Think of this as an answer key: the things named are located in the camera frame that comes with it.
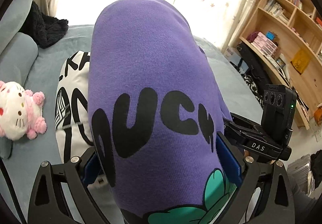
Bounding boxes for purple hoodie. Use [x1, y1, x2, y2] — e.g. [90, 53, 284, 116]
[88, 0, 235, 223]

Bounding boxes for black white clothes pile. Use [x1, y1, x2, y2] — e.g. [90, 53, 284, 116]
[241, 73, 264, 108]

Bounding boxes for black white patterned folded garment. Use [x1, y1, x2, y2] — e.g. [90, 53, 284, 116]
[55, 51, 93, 163]

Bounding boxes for light blue bed blanket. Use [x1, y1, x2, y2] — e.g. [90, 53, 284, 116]
[1, 25, 262, 213]

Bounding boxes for white box by shelf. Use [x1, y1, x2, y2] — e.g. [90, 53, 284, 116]
[224, 47, 249, 74]

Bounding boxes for yellow book on shelf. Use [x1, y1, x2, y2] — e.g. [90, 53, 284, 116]
[291, 49, 311, 75]

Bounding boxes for white pink plush cat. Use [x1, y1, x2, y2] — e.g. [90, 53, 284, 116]
[0, 81, 47, 141]

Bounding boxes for pink storage boxes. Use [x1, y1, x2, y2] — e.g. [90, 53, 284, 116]
[247, 32, 278, 57]

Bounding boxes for wooden bookshelf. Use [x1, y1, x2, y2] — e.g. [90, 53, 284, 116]
[239, 0, 321, 129]

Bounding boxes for grey blue pillow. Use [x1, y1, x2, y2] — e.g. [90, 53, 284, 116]
[1, 0, 38, 86]

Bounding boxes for black knitted garment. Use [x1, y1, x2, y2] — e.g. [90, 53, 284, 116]
[19, 1, 69, 49]

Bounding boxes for black camera box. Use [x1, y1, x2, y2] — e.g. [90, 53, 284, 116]
[261, 85, 297, 147]

